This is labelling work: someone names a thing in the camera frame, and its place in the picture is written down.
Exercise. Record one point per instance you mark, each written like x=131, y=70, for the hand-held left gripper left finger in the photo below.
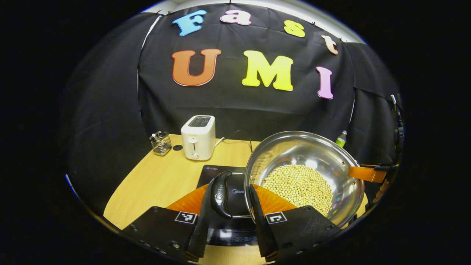
x=200, y=239

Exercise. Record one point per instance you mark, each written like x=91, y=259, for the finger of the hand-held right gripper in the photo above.
x=368, y=174
x=381, y=191

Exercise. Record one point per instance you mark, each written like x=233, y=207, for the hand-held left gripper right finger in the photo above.
x=263, y=235

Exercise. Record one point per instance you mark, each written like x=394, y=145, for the black induction cooktop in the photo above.
x=237, y=200

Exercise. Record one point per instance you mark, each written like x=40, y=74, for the steel pot with beans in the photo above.
x=301, y=162

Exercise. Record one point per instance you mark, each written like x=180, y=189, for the green drink bottle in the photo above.
x=341, y=140

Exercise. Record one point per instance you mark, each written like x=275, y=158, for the white toaster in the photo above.
x=198, y=140

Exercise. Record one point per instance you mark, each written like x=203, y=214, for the black backdrop cloth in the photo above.
x=239, y=106

